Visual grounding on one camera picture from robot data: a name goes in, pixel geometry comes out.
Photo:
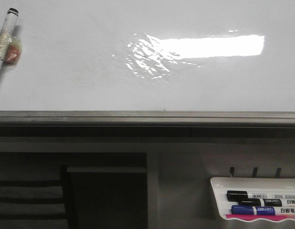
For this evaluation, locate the white whiteboard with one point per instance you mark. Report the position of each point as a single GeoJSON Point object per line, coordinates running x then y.
{"type": "Point", "coordinates": [151, 55]}

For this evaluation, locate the black wall hook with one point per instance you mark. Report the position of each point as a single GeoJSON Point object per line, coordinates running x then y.
{"type": "Point", "coordinates": [278, 172]}
{"type": "Point", "coordinates": [255, 170]}
{"type": "Point", "coordinates": [232, 171]}

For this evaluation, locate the white plastic marker tray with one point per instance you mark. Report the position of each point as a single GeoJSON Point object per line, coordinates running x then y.
{"type": "Point", "coordinates": [220, 186]}

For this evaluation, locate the black wall hook right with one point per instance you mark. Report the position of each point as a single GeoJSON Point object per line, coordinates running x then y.
{"type": "Point", "coordinates": [278, 172]}

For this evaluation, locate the black capped marker middle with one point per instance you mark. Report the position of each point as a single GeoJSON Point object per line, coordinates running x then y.
{"type": "Point", "coordinates": [267, 202]}

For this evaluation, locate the dark cabinet panel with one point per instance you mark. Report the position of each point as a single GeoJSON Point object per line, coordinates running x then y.
{"type": "Point", "coordinates": [110, 197]}

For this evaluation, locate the dark chair back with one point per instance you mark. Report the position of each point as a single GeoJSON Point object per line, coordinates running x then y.
{"type": "Point", "coordinates": [66, 199]}

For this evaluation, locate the black wall hook left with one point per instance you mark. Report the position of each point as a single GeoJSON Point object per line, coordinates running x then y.
{"type": "Point", "coordinates": [232, 171]}

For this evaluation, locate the blue capped marker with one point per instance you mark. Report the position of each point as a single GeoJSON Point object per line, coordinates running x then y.
{"type": "Point", "coordinates": [264, 211]}

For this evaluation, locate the black capped marker upper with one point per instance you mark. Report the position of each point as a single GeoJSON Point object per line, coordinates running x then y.
{"type": "Point", "coordinates": [234, 195]}

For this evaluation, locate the black capped marker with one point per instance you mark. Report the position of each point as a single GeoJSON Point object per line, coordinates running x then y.
{"type": "Point", "coordinates": [234, 195]}
{"type": "Point", "coordinates": [267, 202]}

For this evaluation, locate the white taped whiteboard marker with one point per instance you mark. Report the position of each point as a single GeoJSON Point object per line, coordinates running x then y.
{"type": "Point", "coordinates": [10, 45]}

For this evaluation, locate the black wall hook middle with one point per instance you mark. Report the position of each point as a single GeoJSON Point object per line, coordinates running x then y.
{"type": "Point", "coordinates": [255, 170]}

